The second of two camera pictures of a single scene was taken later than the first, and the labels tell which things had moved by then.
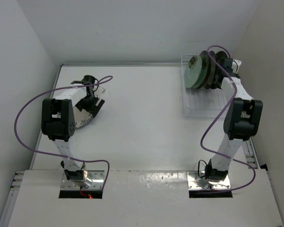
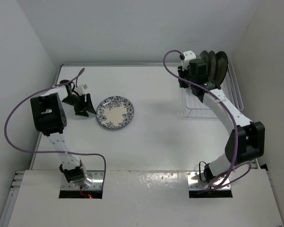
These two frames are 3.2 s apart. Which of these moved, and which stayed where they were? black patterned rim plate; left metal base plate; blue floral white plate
Moved: blue floral white plate
Stayed: black patterned rim plate; left metal base plate
